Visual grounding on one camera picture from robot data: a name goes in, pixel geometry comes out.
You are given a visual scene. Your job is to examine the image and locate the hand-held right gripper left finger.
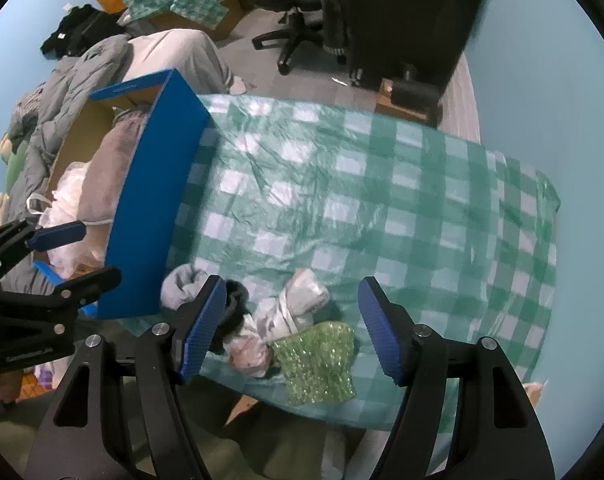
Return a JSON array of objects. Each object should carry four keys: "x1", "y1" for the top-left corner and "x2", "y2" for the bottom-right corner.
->
[{"x1": 24, "y1": 274, "x2": 229, "y2": 480}]

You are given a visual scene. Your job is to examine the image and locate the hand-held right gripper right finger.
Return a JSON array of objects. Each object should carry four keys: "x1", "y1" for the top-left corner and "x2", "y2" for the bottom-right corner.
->
[{"x1": 357, "y1": 276, "x2": 555, "y2": 480}]

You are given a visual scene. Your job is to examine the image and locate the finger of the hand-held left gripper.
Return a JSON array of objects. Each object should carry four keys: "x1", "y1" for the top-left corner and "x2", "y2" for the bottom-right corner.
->
[
  {"x1": 0, "y1": 220, "x2": 87, "y2": 281},
  {"x1": 0, "y1": 266, "x2": 122, "y2": 312}
]

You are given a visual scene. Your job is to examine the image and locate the white mesh bath pouf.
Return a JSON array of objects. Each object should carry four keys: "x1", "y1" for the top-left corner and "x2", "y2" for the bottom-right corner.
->
[{"x1": 26, "y1": 160, "x2": 110, "y2": 281}]

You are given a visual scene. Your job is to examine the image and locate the taupe fuzzy sock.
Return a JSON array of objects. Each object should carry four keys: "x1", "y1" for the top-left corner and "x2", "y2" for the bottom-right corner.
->
[{"x1": 79, "y1": 109, "x2": 150, "y2": 226}]

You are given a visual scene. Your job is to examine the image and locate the silver white cloth bundle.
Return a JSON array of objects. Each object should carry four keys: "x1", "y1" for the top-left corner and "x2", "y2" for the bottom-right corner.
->
[{"x1": 242, "y1": 267, "x2": 331, "y2": 346}]

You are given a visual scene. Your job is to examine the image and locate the blue cardboard box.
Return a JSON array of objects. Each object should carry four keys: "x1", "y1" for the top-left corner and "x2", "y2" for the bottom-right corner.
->
[{"x1": 32, "y1": 69, "x2": 213, "y2": 321}]

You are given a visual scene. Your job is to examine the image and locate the green sequin cloth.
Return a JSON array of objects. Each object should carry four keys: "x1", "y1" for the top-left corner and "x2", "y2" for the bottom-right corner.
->
[{"x1": 271, "y1": 322, "x2": 357, "y2": 407}]

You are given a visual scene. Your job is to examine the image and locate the striped cloth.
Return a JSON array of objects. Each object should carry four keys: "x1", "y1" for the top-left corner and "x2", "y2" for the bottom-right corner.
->
[{"x1": 9, "y1": 87, "x2": 45, "y2": 136}]

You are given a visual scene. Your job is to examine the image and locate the person's olive green trousers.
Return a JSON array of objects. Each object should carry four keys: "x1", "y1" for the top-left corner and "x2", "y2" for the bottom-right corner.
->
[{"x1": 106, "y1": 320, "x2": 397, "y2": 480}]

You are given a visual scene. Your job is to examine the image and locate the grey quilted jacket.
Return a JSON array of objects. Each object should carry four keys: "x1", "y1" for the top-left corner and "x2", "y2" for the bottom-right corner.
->
[{"x1": 4, "y1": 37, "x2": 132, "y2": 221}]

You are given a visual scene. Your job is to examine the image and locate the green checked tablecloth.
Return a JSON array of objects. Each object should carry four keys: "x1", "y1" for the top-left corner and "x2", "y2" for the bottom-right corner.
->
[{"x1": 126, "y1": 92, "x2": 562, "y2": 431}]

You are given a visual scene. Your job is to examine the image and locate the black bag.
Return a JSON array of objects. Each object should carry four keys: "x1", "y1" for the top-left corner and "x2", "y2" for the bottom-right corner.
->
[{"x1": 40, "y1": 4, "x2": 130, "y2": 58}]

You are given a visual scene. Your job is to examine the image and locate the beige blanket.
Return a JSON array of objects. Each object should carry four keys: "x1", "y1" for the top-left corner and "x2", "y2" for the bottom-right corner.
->
[{"x1": 114, "y1": 29, "x2": 235, "y2": 96}]

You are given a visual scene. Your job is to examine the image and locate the brown cardboard box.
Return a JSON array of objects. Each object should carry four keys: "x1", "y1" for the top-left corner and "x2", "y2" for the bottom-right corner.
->
[{"x1": 146, "y1": 0, "x2": 243, "y2": 41}]

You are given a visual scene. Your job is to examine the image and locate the black office chair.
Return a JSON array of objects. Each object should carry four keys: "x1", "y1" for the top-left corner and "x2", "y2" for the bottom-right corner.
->
[{"x1": 237, "y1": 0, "x2": 347, "y2": 76}]

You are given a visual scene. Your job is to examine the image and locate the black fabric wardrobe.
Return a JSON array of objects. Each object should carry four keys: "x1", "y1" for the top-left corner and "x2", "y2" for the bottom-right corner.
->
[{"x1": 339, "y1": 0, "x2": 493, "y2": 86}]

